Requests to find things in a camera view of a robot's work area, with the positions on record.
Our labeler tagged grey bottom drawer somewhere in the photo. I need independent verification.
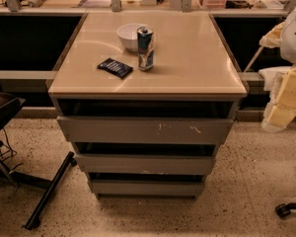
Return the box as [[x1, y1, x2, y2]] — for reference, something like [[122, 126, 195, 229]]
[[88, 181, 204, 197]]

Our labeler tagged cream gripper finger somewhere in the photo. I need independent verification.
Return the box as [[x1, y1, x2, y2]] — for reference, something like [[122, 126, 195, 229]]
[[261, 103, 296, 132]]

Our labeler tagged black stand with legs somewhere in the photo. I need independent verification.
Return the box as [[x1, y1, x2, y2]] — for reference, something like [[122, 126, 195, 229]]
[[0, 90, 78, 231]]

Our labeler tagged white stick with black tip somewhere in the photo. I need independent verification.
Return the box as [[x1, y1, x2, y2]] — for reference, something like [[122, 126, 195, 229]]
[[243, 46, 264, 73]]

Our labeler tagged white bowl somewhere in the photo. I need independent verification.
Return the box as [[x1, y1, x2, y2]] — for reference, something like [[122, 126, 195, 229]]
[[116, 23, 144, 52]]

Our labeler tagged grey drawer cabinet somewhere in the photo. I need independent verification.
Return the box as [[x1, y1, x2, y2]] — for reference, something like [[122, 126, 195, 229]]
[[45, 11, 250, 200]]

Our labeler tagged blue silver drink can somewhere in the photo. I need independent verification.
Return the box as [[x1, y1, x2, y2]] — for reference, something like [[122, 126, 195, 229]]
[[137, 26, 154, 71]]

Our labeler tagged grey drawer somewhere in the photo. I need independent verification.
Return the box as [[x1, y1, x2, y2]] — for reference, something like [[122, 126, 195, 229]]
[[57, 117, 233, 144], [88, 181, 204, 197], [76, 154, 215, 175]]

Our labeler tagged black caster wheel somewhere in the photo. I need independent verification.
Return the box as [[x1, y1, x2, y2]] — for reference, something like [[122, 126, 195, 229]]
[[275, 202, 296, 219]]

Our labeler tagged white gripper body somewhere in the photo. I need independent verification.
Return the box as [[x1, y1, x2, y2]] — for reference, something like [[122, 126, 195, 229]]
[[275, 65, 296, 112]]

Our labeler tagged grey top drawer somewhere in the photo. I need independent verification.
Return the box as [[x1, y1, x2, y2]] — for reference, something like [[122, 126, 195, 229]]
[[57, 117, 233, 144]]

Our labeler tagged white curved plastic cover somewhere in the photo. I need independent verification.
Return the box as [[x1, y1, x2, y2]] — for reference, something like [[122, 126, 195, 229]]
[[259, 66, 290, 91]]

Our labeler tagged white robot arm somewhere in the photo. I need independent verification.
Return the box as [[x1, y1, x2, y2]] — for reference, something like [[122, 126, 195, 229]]
[[259, 7, 296, 132]]

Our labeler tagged dark blue snack packet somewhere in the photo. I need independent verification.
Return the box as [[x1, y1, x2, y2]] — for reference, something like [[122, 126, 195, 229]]
[[97, 58, 133, 79]]

